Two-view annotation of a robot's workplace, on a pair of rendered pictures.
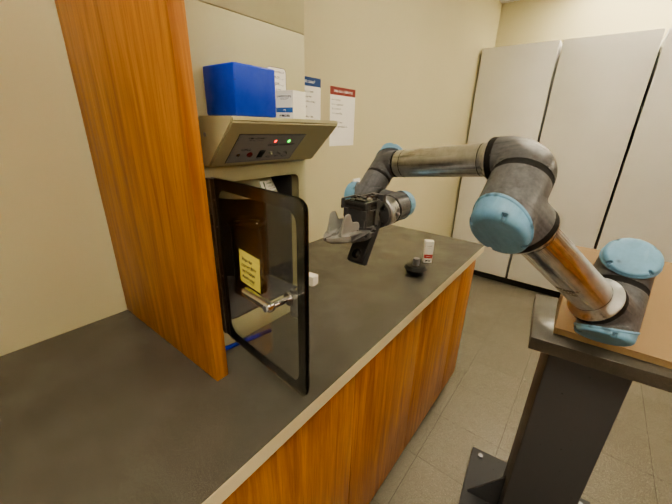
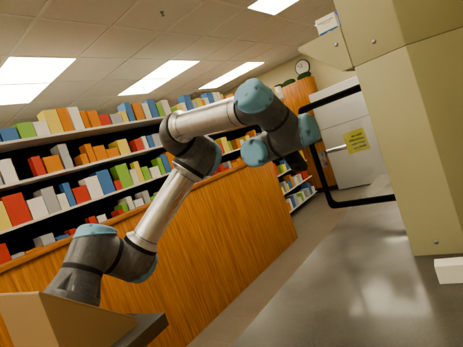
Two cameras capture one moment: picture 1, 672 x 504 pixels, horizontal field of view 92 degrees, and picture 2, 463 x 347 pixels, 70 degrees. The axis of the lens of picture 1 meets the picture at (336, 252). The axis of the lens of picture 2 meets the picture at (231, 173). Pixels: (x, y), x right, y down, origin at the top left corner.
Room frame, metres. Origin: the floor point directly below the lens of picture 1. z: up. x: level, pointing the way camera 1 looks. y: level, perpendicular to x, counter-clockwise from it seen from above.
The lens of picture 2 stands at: (1.74, -0.24, 1.32)
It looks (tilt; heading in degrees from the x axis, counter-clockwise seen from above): 4 degrees down; 181
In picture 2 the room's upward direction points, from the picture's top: 19 degrees counter-clockwise
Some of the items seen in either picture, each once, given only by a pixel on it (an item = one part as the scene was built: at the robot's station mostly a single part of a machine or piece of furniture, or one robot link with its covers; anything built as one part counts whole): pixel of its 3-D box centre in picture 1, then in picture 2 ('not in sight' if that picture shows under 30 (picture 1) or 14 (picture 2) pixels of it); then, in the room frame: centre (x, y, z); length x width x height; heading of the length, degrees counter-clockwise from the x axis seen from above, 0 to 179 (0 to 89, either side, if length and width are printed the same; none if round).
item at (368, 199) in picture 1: (365, 215); not in sight; (0.74, -0.07, 1.31); 0.12 x 0.08 x 0.09; 144
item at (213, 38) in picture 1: (234, 189); (432, 79); (0.91, 0.29, 1.33); 0.32 x 0.25 x 0.77; 143
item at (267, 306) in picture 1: (265, 296); not in sight; (0.53, 0.13, 1.20); 0.10 x 0.05 x 0.03; 47
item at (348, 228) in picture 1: (345, 228); not in sight; (0.64, -0.02, 1.30); 0.09 x 0.03 x 0.06; 144
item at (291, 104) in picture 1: (290, 105); (329, 29); (0.84, 0.12, 1.54); 0.05 x 0.05 x 0.06; 61
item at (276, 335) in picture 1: (257, 283); (352, 149); (0.60, 0.16, 1.19); 0.30 x 0.01 x 0.40; 47
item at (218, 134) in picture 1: (276, 141); (344, 58); (0.80, 0.15, 1.46); 0.32 x 0.11 x 0.10; 143
